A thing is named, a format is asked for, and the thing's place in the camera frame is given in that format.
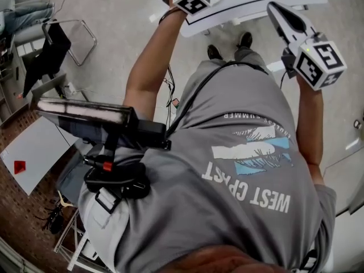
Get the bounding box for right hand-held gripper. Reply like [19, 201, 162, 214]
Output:
[266, 1, 348, 92]

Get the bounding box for person's left forearm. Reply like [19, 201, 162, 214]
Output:
[123, 7, 189, 119]

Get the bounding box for person's right forearm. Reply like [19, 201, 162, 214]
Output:
[295, 75, 325, 186]

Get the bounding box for dark wristband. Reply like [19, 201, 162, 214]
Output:
[158, 6, 179, 26]

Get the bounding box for person's left dark shoe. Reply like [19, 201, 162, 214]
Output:
[207, 44, 224, 61]

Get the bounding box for person's dark shoe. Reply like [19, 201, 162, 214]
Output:
[207, 44, 224, 61]
[237, 31, 254, 49]

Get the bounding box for person's right dark shoe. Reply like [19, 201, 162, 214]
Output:
[237, 31, 254, 49]

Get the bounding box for person's grey trousers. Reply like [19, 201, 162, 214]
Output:
[196, 45, 274, 78]

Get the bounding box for grey printed t-shirt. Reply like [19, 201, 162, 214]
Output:
[78, 58, 338, 273]

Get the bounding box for black chest-mounted device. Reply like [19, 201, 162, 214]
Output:
[35, 96, 172, 151]

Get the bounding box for black garment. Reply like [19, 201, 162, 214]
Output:
[22, 22, 72, 98]

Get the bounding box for white flat board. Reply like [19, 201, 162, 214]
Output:
[0, 115, 80, 196]

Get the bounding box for red triangular object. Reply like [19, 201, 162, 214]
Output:
[13, 160, 27, 176]

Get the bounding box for white metal rack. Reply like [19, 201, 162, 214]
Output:
[53, 208, 99, 270]

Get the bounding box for black cable on shirt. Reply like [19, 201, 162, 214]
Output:
[166, 61, 270, 138]

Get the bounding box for metal frame chair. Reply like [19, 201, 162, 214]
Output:
[42, 18, 98, 67]

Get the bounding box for thin looped floor cable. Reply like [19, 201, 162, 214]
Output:
[46, 0, 66, 20]

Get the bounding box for black strap pouch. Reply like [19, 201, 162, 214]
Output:
[82, 151, 151, 202]

